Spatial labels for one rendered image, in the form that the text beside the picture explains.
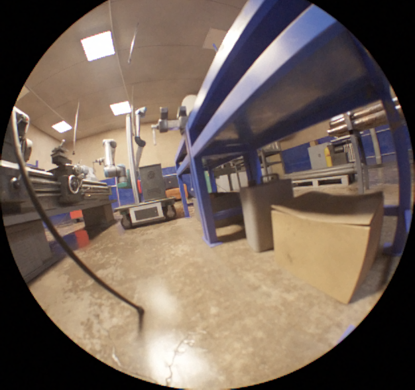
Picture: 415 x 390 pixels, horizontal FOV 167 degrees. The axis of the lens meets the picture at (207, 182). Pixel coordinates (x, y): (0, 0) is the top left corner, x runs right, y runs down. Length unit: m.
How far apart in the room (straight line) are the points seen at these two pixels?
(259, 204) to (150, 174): 1.65
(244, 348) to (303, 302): 0.23
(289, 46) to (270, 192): 0.64
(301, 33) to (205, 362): 0.70
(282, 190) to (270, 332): 0.64
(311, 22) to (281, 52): 0.09
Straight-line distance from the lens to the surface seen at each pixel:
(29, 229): 1.45
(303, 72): 0.47
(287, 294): 0.57
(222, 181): 4.78
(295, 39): 0.31
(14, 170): 1.33
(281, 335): 0.47
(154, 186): 2.07
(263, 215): 0.75
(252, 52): 0.60
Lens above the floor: 0.42
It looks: level
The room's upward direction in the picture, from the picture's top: 11 degrees counter-clockwise
